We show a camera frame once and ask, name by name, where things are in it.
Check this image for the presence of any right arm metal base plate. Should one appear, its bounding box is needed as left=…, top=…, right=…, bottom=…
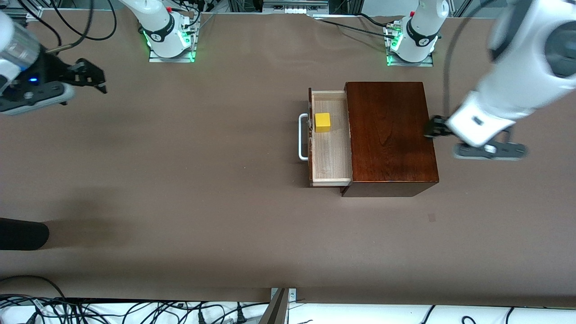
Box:
left=148, top=18, right=197, bottom=63

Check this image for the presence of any black looping cable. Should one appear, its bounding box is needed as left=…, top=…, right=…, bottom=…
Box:
left=49, top=0, right=118, bottom=42

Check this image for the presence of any black arched floor cable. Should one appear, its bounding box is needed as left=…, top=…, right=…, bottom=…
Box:
left=0, top=275, right=67, bottom=301

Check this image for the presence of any grey metal beam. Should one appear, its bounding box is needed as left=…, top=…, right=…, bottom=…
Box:
left=259, top=289, right=289, bottom=324

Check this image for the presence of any brown table cover sheet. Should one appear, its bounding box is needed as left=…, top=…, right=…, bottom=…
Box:
left=0, top=10, right=576, bottom=303

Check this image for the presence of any aluminium frame profile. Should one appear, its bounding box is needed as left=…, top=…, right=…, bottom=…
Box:
left=0, top=0, right=43, bottom=21

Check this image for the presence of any wooden drawer with white handle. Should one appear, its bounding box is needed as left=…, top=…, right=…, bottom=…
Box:
left=298, top=88, right=352, bottom=187

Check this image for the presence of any black cable on table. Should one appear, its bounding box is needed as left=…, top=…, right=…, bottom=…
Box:
left=315, top=18, right=399, bottom=37

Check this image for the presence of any black cylindrical object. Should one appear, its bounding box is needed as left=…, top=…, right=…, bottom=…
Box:
left=0, top=218, right=50, bottom=251

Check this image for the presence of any silver table edge plate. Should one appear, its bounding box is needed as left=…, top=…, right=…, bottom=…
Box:
left=271, top=288, right=297, bottom=304

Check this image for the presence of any grey connector strip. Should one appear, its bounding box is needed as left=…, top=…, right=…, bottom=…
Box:
left=262, top=0, right=331, bottom=15

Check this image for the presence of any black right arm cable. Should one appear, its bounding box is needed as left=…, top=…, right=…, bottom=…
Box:
left=16, top=0, right=95, bottom=54

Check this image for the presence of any dark wooden cabinet box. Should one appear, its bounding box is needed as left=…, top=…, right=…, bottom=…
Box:
left=341, top=81, right=440, bottom=198

